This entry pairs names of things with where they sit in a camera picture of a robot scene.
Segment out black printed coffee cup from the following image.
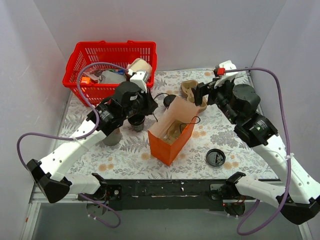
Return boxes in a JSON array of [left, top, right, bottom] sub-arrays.
[[128, 114, 145, 132]]

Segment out red plastic shopping basket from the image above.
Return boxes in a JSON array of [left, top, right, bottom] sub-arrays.
[[62, 40, 157, 107]]

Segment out orange paper bag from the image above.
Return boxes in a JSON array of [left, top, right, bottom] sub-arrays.
[[148, 96, 199, 166]]

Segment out black coffee cup lid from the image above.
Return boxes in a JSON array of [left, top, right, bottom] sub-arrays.
[[205, 148, 226, 167]]

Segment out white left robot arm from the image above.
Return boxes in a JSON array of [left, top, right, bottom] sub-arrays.
[[26, 70, 158, 203]]

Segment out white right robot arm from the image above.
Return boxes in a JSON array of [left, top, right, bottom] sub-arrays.
[[192, 60, 320, 225]]

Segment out brown cardboard cup carrier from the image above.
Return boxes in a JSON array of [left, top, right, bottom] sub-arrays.
[[180, 80, 208, 113]]

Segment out grey wrapped package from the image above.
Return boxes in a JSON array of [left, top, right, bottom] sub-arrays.
[[99, 70, 127, 84]]

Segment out beige paper wrapped roll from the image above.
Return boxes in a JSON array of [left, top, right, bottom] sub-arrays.
[[127, 58, 152, 77]]

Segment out grey tin straw holder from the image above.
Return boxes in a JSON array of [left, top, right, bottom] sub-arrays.
[[102, 128, 122, 147]]

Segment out orange snack box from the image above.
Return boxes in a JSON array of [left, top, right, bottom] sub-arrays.
[[80, 77, 92, 85]]

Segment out floral table mat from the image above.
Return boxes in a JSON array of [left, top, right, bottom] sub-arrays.
[[69, 69, 276, 180]]

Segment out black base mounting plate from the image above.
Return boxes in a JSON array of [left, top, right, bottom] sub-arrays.
[[78, 179, 247, 215]]

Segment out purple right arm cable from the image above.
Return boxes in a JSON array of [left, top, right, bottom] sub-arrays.
[[224, 67, 292, 236]]

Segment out aluminium frame rail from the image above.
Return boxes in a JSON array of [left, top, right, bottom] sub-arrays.
[[19, 181, 313, 240]]

